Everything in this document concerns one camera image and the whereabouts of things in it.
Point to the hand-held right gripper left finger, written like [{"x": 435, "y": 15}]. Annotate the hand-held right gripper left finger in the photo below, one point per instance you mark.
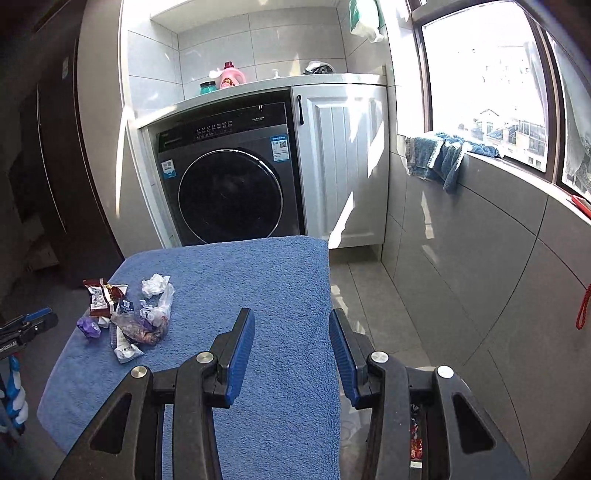
[{"x": 240, "y": 355}]

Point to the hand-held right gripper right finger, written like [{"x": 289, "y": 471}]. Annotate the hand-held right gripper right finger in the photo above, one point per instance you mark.
[{"x": 342, "y": 355}]

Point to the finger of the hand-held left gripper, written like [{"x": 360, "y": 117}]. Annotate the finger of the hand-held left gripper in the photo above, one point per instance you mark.
[{"x": 39, "y": 323}]

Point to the purple candy wrapper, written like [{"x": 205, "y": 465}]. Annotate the purple candy wrapper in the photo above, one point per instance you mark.
[{"x": 88, "y": 327}]

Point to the brown snack wrapper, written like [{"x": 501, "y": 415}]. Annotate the brown snack wrapper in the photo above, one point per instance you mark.
[{"x": 104, "y": 295}]

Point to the small blue white wrapper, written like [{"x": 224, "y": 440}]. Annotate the small blue white wrapper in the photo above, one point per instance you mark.
[{"x": 125, "y": 305}]

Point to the white torn wrapper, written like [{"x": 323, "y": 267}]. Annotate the white torn wrapper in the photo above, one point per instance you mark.
[{"x": 124, "y": 351}]

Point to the clear plastic bag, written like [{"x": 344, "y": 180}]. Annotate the clear plastic bag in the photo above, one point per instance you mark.
[{"x": 164, "y": 307}]

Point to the clear bag with dark scraps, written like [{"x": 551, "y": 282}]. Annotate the clear bag with dark scraps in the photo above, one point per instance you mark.
[{"x": 141, "y": 330}]

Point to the white tissue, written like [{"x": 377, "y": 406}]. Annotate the white tissue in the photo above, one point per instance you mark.
[{"x": 154, "y": 284}]

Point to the person's left hand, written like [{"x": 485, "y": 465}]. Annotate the person's left hand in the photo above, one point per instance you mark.
[{"x": 11, "y": 397}]

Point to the cardboard box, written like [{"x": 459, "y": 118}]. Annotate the cardboard box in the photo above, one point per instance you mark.
[{"x": 41, "y": 251}]

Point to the blue terry towel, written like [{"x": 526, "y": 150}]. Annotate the blue terry towel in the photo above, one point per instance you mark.
[{"x": 258, "y": 286}]

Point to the dark grey washing machine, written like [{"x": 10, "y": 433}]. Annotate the dark grey washing machine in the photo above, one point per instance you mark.
[{"x": 231, "y": 180}]

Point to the dark refrigerator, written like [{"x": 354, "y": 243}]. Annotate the dark refrigerator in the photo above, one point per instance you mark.
[{"x": 55, "y": 138}]

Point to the white cabinet door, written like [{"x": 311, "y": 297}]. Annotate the white cabinet door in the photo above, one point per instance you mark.
[{"x": 341, "y": 166}]

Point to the blue denim cloth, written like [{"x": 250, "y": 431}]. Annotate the blue denim cloth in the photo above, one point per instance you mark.
[{"x": 434, "y": 159}]

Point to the teal jar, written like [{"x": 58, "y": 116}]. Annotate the teal jar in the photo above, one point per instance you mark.
[{"x": 207, "y": 87}]

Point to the white countertop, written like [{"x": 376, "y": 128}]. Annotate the white countertop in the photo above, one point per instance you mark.
[{"x": 258, "y": 85}]

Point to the pink detergent bottle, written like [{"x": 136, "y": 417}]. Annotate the pink detergent bottle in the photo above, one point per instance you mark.
[{"x": 231, "y": 76}]

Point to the red object on sill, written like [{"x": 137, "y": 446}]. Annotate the red object on sill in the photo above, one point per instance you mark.
[{"x": 581, "y": 203}]

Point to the black and white cloth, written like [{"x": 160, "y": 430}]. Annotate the black and white cloth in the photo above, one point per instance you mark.
[{"x": 318, "y": 68}]

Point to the brown framed window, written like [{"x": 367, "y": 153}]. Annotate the brown framed window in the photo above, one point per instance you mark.
[{"x": 549, "y": 92}]

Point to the green and white package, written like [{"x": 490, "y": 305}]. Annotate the green and white package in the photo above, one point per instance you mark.
[{"x": 367, "y": 21}]

